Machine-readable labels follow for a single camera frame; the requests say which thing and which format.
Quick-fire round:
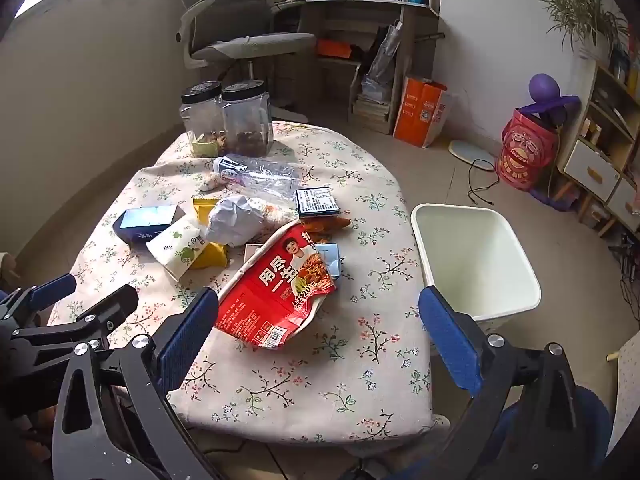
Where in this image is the white floral cloth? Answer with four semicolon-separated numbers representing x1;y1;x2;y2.
606;329;640;461

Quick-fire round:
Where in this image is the white round disc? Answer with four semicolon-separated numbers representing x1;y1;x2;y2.
448;140;496;171

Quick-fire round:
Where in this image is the white plastic bag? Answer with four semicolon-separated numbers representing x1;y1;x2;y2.
206;195;301;248

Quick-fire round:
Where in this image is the clear jar with yellow label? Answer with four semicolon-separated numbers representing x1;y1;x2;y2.
180;81;226;158

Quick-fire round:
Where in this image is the yellow packet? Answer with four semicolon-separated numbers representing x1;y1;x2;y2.
192;198;229;269

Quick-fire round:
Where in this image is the crushed clear plastic bottle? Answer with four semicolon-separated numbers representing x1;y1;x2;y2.
212;154;303;201

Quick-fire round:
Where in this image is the stack of books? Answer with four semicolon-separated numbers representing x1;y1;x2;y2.
351;77;393;133

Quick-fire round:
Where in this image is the grey office chair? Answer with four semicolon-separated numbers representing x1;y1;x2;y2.
172;0;318;125

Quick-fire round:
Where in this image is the white green-printed tissue pack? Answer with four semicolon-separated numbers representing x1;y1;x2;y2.
146;216;213;281

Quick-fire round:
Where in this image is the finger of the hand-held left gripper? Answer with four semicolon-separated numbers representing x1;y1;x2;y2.
0;274;78;331
10;284;140;361

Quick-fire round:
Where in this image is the white plastic bin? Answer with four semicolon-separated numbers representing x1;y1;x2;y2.
411;203;542;356

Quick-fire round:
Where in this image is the red printed bag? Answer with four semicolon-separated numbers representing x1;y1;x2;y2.
495;108;558;192

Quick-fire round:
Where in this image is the wooden desk with shelves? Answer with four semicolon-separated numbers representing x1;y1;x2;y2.
267;0;443;136

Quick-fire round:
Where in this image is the wooden shelf cabinet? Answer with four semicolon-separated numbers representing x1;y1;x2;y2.
557;45;640;238

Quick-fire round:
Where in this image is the silver plastic bag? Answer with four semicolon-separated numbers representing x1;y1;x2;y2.
367;22;403;86

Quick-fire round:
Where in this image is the blue carton box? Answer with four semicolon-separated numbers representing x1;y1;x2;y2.
112;205;187;245

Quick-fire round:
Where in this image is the small black box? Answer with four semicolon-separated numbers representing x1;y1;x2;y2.
295;186;341;218

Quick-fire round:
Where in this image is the clear jar with black lid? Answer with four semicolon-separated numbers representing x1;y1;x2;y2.
220;80;274;157

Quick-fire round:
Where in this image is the green potted plant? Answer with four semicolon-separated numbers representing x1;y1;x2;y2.
537;0;631;53

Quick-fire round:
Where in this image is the orange flat box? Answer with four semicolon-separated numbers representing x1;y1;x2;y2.
316;37;353;60

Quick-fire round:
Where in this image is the black cable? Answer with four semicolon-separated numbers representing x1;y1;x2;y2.
467;157;501;206

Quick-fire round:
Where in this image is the purple toy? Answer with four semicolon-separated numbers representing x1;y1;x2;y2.
520;74;582;126

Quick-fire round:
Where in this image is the orange snack wrapper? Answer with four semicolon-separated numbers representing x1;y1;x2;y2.
300;216;352;242

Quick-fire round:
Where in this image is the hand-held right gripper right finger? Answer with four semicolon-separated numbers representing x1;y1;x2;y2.
419;286;581;480

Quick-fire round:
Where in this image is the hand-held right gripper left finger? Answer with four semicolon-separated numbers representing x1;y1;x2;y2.
52;287;221;480

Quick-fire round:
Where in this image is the orange cardboard carton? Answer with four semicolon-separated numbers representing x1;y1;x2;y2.
393;76;451;148

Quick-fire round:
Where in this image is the light blue flat box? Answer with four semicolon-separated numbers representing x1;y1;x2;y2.
244;242;343;281

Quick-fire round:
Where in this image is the red snack bag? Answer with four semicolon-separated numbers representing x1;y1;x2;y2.
214;220;337;351

